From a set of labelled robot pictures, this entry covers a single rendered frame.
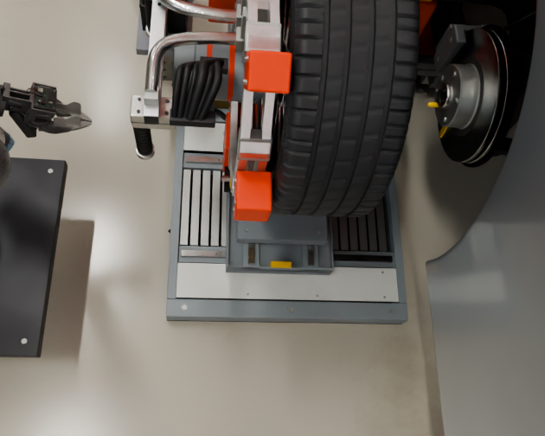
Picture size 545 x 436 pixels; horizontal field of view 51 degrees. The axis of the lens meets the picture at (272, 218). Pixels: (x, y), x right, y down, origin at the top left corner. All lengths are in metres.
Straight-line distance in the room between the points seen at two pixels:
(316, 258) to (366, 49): 0.99
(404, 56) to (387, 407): 1.31
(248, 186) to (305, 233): 0.72
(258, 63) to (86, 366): 1.29
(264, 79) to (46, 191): 1.02
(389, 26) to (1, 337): 1.29
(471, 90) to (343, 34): 0.44
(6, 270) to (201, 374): 0.69
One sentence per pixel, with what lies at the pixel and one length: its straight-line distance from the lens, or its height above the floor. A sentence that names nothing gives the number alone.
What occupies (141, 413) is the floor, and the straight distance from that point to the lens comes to 1.97.
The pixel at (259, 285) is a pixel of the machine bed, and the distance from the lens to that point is 1.96.
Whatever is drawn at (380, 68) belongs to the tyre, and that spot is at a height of 1.13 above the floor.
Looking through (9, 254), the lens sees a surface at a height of 0.30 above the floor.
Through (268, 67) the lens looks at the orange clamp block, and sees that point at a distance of 1.01.
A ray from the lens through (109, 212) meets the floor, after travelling 2.13.
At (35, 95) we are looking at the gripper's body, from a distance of 1.41.
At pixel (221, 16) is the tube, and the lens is 1.25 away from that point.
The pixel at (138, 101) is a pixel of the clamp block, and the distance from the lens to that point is 1.20.
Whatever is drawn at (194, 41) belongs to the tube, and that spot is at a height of 1.01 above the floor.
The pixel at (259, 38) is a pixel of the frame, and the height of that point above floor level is 1.12.
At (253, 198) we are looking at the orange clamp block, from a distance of 1.18.
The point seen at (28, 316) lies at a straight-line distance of 1.76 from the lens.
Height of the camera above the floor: 1.96
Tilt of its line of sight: 68 degrees down
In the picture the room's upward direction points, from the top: 21 degrees clockwise
